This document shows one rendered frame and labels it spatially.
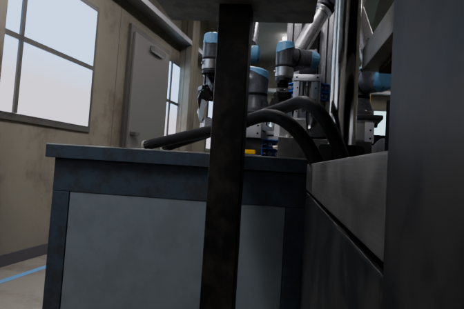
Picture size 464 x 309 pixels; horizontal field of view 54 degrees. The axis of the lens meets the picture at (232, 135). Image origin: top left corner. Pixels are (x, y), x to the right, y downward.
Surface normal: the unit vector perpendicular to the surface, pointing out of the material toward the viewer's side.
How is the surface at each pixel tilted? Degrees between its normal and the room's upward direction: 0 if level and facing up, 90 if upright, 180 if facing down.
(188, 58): 90
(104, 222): 90
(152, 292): 90
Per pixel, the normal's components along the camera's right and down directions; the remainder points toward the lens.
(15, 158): 0.97, 0.04
